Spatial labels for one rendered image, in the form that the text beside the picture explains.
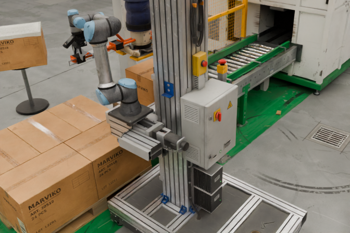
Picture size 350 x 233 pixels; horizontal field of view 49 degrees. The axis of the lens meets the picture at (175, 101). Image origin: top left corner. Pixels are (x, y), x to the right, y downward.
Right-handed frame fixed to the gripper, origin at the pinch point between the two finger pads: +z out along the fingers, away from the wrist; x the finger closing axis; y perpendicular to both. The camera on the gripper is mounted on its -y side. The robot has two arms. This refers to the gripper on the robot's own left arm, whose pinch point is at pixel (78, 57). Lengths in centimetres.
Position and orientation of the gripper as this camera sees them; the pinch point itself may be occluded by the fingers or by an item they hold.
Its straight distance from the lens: 294.1
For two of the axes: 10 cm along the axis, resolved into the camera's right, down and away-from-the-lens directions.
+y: 7.3, -3.6, 5.8
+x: -6.8, -3.4, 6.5
